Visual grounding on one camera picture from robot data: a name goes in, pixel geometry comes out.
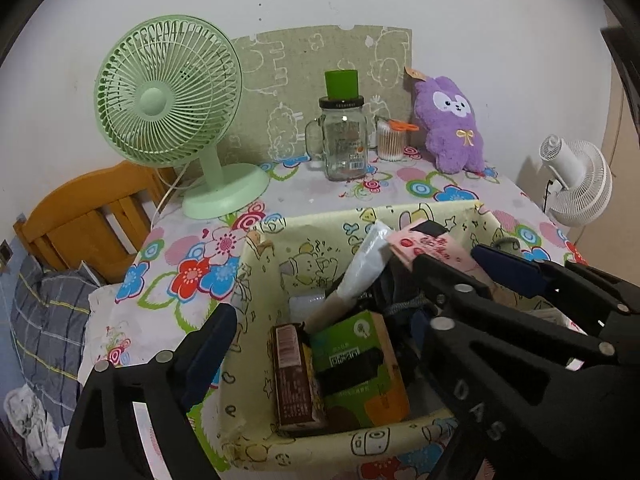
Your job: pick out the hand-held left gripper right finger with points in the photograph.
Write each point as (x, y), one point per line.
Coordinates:
(419, 330)

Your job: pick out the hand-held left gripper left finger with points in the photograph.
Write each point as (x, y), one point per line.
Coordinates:
(210, 355)

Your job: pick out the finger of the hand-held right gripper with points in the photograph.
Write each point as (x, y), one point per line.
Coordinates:
(440, 275)
(515, 270)

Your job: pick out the pink printed packet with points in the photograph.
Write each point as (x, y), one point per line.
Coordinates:
(435, 245)

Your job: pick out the green packet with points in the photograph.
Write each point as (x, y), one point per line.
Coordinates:
(360, 370)

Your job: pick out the brown packet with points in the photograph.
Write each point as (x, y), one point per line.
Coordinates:
(295, 380)

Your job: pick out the small white pack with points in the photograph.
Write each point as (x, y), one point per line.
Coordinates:
(310, 305)

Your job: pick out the yellow printed storage box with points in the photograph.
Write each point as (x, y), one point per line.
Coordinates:
(300, 255)

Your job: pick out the white standing fan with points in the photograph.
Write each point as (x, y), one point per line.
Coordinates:
(585, 185)

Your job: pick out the white pillow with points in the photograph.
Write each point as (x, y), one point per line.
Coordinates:
(100, 310)

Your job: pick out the cotton swab container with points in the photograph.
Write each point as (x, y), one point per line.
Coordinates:
(390, 145)

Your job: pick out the purple plush toy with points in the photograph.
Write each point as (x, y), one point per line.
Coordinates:
(450, 135)

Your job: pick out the beige door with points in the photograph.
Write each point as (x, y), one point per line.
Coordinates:
(622, 170)

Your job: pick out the floral tablecloth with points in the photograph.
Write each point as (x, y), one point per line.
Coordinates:
(310, 195)

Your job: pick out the glass jar with green lid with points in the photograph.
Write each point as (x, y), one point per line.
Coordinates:
(345, 145)

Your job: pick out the grey plaid pillow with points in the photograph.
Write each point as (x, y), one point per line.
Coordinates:
(45, 330)

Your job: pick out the wooden bed headboard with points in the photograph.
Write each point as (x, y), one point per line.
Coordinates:
(75, 220)

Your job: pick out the crumpled white cloth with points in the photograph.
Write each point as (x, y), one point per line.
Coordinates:
(25, 410)

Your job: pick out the green printed cardboard sheet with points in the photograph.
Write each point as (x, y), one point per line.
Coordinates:
(285, 75)

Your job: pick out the green table fan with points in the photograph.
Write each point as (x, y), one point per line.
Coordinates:
(155, 100)

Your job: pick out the wall socket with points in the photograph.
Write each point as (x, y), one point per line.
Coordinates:
(5, 252)

